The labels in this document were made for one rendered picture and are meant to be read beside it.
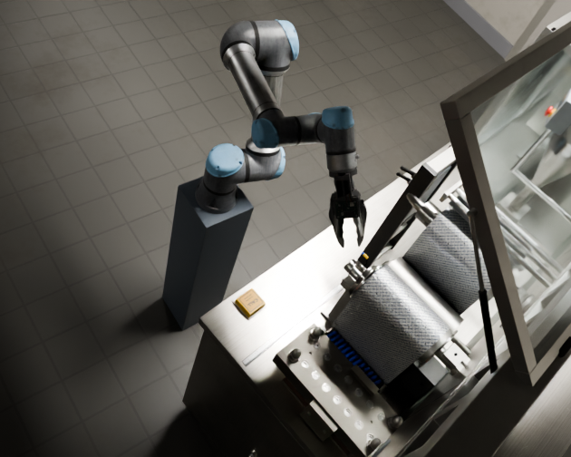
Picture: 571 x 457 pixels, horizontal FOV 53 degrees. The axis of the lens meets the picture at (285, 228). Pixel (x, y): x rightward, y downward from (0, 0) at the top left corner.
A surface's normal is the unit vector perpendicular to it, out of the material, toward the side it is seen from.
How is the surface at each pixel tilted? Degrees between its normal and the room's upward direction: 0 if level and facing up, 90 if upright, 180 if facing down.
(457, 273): 92
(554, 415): 0
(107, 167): 0
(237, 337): 0
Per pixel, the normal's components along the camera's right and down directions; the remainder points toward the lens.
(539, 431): 0.24, -0.54
